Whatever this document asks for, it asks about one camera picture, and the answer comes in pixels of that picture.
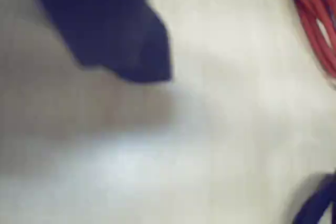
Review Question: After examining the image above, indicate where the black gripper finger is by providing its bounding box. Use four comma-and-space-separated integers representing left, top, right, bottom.
26, 0, 173, 83

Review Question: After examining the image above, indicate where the red charging cable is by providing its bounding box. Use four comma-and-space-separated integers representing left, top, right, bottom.
288, 0, 336, 79

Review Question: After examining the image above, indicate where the black charging cable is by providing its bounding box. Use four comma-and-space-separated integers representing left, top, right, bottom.
292, 170, 336, 224

